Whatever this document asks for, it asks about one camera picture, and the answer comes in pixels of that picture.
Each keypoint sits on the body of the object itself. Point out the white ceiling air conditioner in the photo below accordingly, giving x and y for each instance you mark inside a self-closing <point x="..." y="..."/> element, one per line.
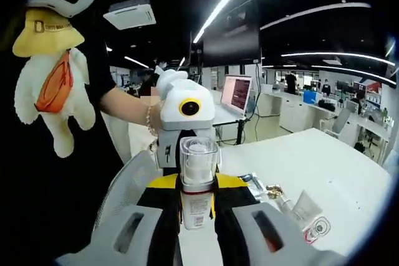
<point x="129" y="13"/>

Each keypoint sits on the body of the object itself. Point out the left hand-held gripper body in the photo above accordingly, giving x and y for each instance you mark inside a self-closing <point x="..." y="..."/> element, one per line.
<point x="199" y="116"/>

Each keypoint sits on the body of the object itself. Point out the gold skincare sachet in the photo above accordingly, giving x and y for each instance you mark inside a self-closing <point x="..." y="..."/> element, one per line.
<point x="274" y="192"/>

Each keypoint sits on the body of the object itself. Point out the white laptop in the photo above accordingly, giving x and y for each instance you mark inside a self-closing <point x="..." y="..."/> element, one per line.
<point x="237" y="94"/>

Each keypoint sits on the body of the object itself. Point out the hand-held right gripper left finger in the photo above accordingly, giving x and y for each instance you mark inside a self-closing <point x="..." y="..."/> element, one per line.
<point x="124" y="241"/>

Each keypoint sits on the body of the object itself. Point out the white skincare tube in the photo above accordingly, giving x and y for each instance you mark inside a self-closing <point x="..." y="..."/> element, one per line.
<point x="307" y="208"/>

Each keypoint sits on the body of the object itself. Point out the clear bag with blue sachet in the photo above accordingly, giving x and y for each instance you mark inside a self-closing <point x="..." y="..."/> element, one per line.
<point x="254" y="185"/>

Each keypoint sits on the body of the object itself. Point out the black wall monitor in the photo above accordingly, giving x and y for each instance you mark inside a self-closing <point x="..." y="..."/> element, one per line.
<point x="232" y="35"/>

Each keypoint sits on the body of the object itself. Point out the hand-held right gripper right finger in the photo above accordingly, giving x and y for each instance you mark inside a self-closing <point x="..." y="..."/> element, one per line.
<point x="249" y="241"/>

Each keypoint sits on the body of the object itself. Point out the white plush duck toy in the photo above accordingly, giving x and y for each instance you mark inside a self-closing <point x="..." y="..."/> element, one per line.
<point x="62" y="101"/>

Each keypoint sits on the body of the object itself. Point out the blue box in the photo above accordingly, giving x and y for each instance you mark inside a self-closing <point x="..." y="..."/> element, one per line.
<point x="310" y="97"/>

